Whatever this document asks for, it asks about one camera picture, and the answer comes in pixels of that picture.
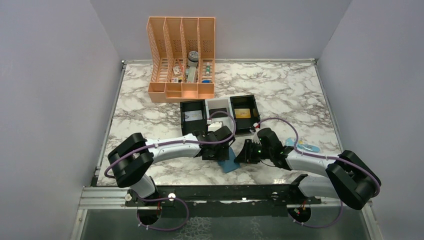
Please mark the grey round-headed bottle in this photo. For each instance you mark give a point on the grey round-headed bottle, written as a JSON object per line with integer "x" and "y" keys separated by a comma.
{"x": 192, "y": 63}

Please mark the orange plastic file organizer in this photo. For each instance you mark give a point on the orange plastic file organizer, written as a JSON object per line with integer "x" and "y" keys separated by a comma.
{"x": 171, "y": 38}

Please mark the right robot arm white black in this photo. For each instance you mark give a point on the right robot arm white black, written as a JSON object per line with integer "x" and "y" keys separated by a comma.
{"x": 344, "y": 176}

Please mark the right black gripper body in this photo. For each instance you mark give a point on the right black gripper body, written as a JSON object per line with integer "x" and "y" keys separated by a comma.
{"x": 253, "y": 151}

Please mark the small green white bottle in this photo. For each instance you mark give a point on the small green white bottle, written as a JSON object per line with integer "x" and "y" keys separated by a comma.
{"x": 208, "y": 69}

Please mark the right black tray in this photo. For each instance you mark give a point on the right black tray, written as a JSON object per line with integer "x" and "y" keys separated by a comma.
{"x": 243, "y": 126}

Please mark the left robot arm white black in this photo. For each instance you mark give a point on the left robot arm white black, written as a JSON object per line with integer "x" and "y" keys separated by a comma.
{"x": 130, "y": 160}

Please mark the small orange white box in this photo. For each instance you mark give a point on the small orange white box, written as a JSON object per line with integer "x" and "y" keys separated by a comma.
{"x": 177, "y": 71}

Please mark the left black tray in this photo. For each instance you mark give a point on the left black tray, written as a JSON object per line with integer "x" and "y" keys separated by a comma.
{"x": 194, "y": 126}

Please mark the white blue credit card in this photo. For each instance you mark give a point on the white blue credit card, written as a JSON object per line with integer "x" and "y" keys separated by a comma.
{"x": 193, "y": 115}

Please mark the blue leather card holder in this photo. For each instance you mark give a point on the blue leather card holder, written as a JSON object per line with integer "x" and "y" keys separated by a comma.
{"x": 229, "y": 165}

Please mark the black tray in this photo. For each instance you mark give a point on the black tray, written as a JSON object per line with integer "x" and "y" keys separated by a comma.
{"x": 194, "y": 126}
{"x": 243, "y": 126}

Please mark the white middle tray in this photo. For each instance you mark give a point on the white middle tray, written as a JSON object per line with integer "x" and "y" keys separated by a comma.
{"x": 220, "y": 116}

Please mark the black mounting base rail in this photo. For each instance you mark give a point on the black mounting base rail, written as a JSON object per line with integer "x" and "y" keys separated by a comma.
{"x": 282, "y": 194}

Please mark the gold credit card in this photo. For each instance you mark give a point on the gold credit card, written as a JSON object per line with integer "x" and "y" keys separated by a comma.
{"x": 242, "y": 113}

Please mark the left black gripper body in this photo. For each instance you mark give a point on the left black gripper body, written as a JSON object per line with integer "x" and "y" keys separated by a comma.
{"x": 220, "y": 153}

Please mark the black credit card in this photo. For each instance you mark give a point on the black credit card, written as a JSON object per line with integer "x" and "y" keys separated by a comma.
{"x": 211, "y": 111}

